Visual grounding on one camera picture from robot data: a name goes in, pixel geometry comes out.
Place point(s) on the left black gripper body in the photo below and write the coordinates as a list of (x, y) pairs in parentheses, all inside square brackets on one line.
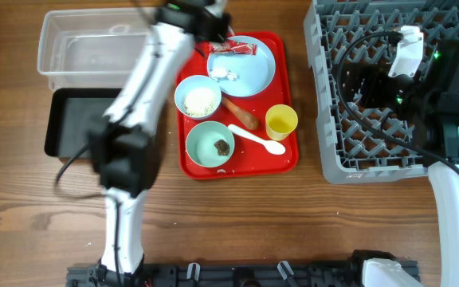
[(218, 26)]

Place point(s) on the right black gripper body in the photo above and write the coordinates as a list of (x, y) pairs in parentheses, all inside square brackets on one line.
[(401, 93)]

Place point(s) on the red snack wrapper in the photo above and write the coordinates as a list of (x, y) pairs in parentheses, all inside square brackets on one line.
[(231, 46)]

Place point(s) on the white tissue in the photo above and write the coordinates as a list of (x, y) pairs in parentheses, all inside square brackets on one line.
[(219, 74)]

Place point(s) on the light blue bowl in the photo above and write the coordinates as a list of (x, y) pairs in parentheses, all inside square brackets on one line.
[(190, 83)]

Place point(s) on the white rice pile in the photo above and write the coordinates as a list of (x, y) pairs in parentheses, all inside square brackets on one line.
[(200, 102)]

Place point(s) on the yellow plastic cup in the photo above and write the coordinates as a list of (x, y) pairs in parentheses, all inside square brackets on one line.
[(280, 121)]

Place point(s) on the mint green bowl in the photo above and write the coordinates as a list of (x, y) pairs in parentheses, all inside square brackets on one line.
[(201, 144)]

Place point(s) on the brown food lump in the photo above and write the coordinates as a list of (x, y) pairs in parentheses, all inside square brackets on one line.
[(223, 148)]

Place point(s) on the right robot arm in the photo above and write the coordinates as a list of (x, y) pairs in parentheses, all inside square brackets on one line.
[(431, 104)]

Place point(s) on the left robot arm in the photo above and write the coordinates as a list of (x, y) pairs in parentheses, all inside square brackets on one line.
[(126, 149)]

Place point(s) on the grey dishwasher rack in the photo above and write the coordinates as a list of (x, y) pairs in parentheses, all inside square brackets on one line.
[(348, 153)]

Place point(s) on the black waste tray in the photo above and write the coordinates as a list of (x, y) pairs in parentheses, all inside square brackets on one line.
[(74, 111)]

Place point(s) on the light blue plate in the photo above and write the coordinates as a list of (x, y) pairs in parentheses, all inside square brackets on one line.
[(254, 72)]

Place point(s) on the red plastic tray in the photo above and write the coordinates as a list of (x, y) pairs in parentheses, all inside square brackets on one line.
[(249, 158)]

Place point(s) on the clear plastic storage box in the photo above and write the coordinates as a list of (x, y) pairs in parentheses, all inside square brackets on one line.
[(90, 48)]

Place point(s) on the white plastic spoon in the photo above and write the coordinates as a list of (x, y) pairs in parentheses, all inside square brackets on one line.
[(273, 147)]

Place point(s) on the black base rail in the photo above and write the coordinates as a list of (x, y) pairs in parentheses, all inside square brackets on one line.
[(319, 274)]

